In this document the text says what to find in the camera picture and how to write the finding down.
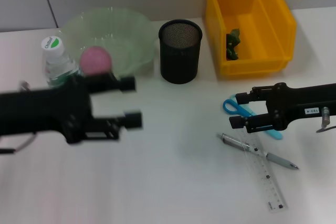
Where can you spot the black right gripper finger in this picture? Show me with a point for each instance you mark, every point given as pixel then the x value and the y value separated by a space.
pixel 242 98
pixel 236 122

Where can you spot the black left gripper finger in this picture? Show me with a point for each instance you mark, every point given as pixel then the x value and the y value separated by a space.
pixel 132 120
pixel 126 84

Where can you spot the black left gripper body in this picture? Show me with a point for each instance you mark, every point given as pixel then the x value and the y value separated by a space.
pixel 39 113

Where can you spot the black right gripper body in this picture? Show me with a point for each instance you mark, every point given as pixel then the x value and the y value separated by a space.
pixel 296 102

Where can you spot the pink peach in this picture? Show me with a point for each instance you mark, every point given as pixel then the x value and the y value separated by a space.
pixel 95 61

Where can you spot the green plastic wrapper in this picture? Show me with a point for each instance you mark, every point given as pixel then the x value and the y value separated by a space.
pixel 233 40

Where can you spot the clear green-label water bottle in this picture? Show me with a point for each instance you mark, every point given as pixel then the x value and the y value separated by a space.
pixel 52 45

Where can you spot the blue scissors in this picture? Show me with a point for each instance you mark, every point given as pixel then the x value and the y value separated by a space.
pixel 225 106

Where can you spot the translucent green fruit bowl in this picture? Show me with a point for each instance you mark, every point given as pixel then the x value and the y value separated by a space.
pixel 126 30

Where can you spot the grey pen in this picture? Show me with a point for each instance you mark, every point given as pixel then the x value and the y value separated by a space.
pixel 281 160

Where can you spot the black mesh pen holder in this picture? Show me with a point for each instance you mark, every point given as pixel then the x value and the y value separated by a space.
pixel 181 61

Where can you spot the transparent plastic ruler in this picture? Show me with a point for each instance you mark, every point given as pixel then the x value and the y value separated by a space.
pixel 270 182

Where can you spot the yellow plastic bin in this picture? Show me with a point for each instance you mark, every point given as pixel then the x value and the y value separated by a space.
pixel 249 68

